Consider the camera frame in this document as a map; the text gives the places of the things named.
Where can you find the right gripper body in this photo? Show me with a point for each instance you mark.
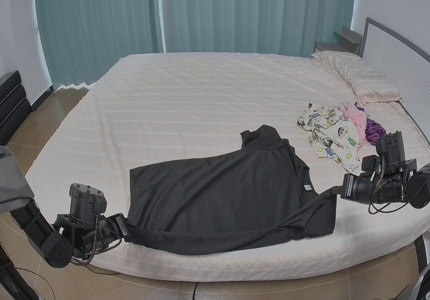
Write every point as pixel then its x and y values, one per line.
pixel 357 189

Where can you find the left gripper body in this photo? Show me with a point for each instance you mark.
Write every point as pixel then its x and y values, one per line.
pixel 112 229

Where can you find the black T-shirt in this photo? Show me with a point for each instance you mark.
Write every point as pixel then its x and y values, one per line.
pixel 218 198

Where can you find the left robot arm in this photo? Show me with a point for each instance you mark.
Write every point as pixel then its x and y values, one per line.
pixel 43 235

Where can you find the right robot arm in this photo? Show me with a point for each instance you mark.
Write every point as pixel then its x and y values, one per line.
pixel 391 147

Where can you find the white printed pyjama top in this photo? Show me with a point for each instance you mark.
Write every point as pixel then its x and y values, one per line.
pixel 332 140

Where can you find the purple garment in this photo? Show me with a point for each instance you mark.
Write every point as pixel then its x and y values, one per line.
pixel 374 132

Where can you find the pink garment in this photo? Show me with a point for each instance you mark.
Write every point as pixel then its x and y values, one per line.
pixel 356 120

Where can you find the pale pink pillow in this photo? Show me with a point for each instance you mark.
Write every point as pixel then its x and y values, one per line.
pixel 362 77

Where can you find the grey bedside table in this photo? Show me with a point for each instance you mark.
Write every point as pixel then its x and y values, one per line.
pixel 336 46

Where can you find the black chest of drawers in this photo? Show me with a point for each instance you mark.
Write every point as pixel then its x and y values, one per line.
pixel 13 107

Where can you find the bed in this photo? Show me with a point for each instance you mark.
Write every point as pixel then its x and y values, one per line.
pixel 201 97

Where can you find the blue-green curtain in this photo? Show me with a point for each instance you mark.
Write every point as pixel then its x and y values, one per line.
pixel 255 3
pixel 100 16

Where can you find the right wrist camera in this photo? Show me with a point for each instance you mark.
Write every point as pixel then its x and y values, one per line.
pixel 369 164

